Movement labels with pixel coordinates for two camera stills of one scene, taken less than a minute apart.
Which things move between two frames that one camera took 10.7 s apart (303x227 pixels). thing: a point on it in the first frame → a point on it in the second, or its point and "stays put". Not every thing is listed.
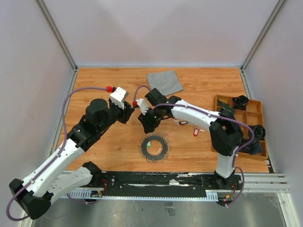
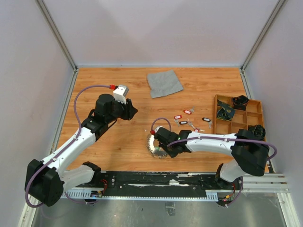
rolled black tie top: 240,102 stays put
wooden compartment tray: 252,116 stays put
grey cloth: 166,81 stays put
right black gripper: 149,126 → 172,154
